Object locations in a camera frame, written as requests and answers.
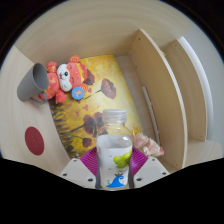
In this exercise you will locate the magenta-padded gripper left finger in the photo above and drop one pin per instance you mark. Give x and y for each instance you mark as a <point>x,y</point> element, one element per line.
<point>76,171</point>

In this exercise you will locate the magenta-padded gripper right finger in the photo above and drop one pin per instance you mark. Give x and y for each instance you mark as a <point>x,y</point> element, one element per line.
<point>151,170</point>

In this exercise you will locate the clear plastic water bottle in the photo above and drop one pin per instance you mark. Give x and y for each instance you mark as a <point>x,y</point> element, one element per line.
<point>114,150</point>

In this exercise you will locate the pink and white flower bouquet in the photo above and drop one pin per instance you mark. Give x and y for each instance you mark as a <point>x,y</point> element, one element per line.
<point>148,145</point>

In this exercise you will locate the flat round red coaster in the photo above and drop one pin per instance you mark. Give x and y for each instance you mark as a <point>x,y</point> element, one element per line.
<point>34,140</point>

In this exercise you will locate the light wood shelf board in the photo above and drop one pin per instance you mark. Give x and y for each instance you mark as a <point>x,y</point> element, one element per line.
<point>190,90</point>
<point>160,100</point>

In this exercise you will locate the red plush toy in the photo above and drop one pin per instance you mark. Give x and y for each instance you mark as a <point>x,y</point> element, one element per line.
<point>65,78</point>

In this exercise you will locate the yellow poppy flower painting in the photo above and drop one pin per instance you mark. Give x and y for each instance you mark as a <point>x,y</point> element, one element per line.
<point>106,80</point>

